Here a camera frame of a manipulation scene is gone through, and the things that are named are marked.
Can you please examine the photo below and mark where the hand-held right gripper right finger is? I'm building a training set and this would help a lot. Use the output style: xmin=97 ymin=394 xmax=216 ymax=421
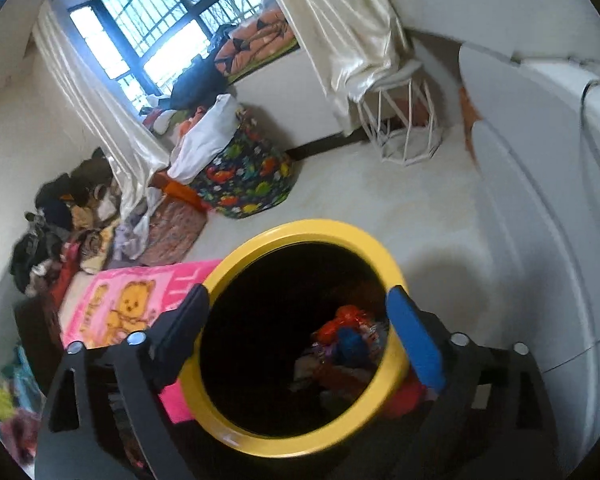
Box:
xmin=386 ymin=284 xmax=563 ymax=480

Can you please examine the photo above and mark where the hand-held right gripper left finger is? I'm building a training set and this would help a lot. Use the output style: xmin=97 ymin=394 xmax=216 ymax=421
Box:
xmin=34 ymin=284 xmax=212 ymax=480

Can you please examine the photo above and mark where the blue plastic bag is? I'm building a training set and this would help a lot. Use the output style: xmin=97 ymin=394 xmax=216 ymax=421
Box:
xmin=337 ymin=327 xmax=373 ymax=361

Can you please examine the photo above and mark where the red plastic bag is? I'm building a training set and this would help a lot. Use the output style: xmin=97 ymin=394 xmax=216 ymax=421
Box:
xmin=312 ymin=305 xmax=381 ymax=356

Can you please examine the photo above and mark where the yellow round waste bin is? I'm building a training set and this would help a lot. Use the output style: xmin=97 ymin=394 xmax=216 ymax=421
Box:
xmin=180 ymin=219 xmax=411 ymax=458

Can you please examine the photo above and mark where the pink bear print blanket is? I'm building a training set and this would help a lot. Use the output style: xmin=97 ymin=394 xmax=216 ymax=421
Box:
xmin=60 ymin=259 xmax=226 ymax=423

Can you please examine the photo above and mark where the brown patterned bag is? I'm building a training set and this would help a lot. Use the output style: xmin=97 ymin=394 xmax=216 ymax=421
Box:
xmin=140 ymin=200 xmax=208 ymax=266

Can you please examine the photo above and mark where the pale lavender garment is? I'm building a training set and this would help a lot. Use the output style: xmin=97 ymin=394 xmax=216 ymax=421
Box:
xmin=112 ymin=200 xmax=156 ymax=261

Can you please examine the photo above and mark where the dinosaur print laundry basket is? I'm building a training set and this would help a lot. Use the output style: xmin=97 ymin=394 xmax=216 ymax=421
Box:
xmin=187 ymin=110 xmax=295 ymax=220

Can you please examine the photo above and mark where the pile of dark clothes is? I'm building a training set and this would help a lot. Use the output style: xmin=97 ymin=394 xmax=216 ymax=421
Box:
xmin=10 ymin=147 xmax=131 ymax=296

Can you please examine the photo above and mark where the striped colourful cloth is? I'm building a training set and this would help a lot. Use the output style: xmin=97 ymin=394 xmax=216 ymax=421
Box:
xmin=0 ymin=345 xmax=46 ymax=461

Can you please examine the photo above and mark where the orange cloth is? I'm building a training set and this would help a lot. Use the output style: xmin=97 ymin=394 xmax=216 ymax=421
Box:
xmin=177 ymin=105 xmax=206 ymax=143

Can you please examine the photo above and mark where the cream satin curtain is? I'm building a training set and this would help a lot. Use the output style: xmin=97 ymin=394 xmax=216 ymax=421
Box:
xmin=257 ymin=0 xmax=426 ymax=136
xmin=32 ymin=0 xmax=173 ymax=196

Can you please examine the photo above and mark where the black jacket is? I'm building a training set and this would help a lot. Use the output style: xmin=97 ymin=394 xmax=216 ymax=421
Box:
xmin=170 ymin=57 xmax=231 ymax=111

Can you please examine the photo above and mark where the orange patterned quilt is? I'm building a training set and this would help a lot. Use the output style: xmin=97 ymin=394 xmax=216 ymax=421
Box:
xmin=215 ymin=7 xmax=298 ymax=78

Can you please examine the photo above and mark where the barred window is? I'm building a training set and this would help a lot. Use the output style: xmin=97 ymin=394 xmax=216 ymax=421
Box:
xmin=67 ymin=0 xmax=276 ymax=106

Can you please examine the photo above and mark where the white wire stool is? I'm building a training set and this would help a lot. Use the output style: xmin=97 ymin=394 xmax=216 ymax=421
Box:
xmin=350 ymin=60 xmax=443 ymax=166

